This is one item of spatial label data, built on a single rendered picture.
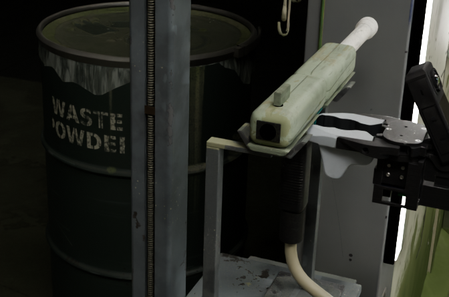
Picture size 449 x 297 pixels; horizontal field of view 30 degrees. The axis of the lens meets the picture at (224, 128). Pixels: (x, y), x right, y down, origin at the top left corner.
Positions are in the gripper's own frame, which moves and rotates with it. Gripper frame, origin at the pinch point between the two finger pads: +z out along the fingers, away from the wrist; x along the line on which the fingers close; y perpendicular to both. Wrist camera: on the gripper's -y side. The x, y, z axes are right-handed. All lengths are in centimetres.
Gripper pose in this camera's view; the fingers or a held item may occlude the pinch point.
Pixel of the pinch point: (313, 122)
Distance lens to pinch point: 101.4
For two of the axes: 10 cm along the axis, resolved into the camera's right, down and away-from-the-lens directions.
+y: -0.4, 9.2, 3.8
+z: -9.3, -1.7, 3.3
